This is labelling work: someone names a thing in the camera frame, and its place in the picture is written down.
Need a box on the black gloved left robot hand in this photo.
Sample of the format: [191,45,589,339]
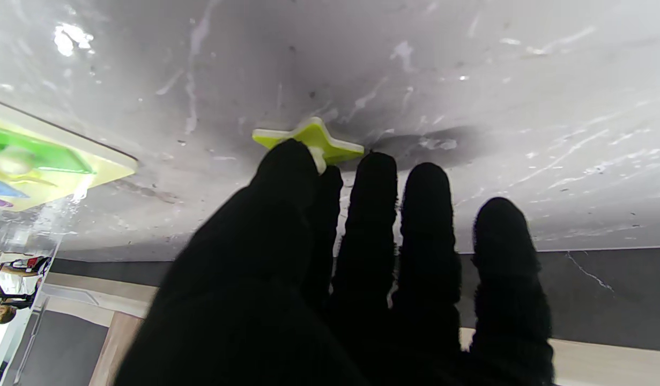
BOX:
[114,138,555,386]

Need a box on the yellow star puzzle piece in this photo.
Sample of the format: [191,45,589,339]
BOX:
[251,116,366,175]

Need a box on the green pentagon puzzle piece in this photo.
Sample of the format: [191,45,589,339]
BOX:
[0,125,95,175]

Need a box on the blue diamond puzzle piece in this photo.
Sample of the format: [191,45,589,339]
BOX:
[0,178,30,199]

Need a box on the wooden cutting board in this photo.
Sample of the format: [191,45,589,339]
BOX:
[87,311,160,386]

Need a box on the yellow wooden puzzle board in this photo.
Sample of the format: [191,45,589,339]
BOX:
[0,98,139,213]

